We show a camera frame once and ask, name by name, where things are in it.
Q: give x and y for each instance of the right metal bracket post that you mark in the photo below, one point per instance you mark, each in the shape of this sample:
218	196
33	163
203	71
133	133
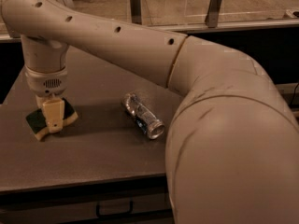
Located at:
213	12

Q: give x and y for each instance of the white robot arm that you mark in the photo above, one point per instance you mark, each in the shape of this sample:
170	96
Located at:
232	150

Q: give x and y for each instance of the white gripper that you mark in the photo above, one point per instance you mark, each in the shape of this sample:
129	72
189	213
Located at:
47	83

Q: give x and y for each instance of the grey cabinet drawer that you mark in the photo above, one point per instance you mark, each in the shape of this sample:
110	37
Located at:
151	206

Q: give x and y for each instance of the green and yellow sponge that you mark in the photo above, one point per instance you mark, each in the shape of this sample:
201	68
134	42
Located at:
37	123

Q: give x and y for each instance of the black drawer handle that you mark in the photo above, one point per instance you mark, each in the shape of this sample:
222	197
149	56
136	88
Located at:
113	209

